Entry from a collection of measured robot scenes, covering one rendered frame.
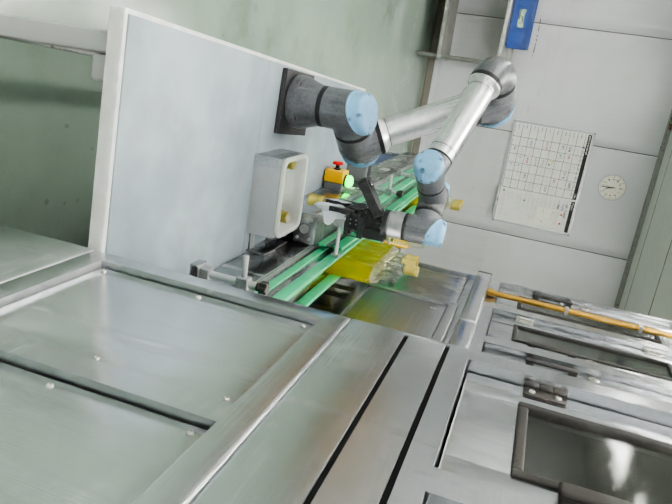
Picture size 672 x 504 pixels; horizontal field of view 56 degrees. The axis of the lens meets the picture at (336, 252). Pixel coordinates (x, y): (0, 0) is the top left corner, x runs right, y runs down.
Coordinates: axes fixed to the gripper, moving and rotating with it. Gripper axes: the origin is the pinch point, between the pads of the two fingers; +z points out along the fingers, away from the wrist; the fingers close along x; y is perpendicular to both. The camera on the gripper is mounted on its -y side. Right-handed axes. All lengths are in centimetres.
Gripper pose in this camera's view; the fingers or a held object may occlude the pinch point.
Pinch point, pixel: (320, 201)
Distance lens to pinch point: 178.6
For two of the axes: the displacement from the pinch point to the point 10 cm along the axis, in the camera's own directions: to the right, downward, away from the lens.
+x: 3.2, -2.7, 9.1
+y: -1.3, 9.4, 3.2
